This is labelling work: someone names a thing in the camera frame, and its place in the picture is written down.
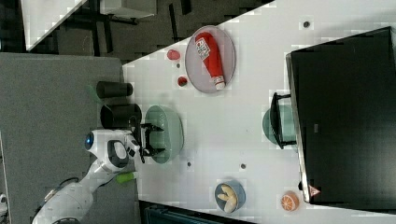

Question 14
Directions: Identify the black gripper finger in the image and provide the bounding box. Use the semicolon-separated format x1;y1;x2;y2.
140;123;163;132
143;148;164;157

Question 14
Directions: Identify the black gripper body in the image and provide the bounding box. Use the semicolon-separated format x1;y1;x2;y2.
134;123;149;163

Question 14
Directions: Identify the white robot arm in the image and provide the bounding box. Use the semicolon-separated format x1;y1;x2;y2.
31;123;164;224

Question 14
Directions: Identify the black pot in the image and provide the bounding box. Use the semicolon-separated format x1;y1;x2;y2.
100;104;142;129

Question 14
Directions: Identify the small red strawberry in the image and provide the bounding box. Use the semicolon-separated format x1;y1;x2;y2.
177;77;188;87

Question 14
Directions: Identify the black cylinder container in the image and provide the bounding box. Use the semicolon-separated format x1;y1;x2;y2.
96;81;134;99

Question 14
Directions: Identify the green slotted spatula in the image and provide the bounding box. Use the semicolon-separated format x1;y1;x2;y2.
86;85;110;110

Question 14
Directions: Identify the large red strawberry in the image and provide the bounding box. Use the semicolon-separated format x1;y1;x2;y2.
166;49;180;61

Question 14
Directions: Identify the peeled banana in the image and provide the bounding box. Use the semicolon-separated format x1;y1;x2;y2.
217;185;237;213

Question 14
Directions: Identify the blue bowl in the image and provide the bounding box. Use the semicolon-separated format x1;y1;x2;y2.
214;180;246;214

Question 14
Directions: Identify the red ketchup bottle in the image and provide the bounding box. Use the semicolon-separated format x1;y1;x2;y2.
195;32;225;91

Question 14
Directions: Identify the green cup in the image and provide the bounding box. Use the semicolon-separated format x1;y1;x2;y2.
262;105;296;145

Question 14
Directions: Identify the orange slice toy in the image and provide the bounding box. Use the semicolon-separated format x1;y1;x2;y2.
281;191;300;212

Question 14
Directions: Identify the black toaster oven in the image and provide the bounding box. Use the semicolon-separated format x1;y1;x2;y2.
286;27;396;214

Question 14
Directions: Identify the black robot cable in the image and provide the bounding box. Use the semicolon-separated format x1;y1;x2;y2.
36;176;80;213

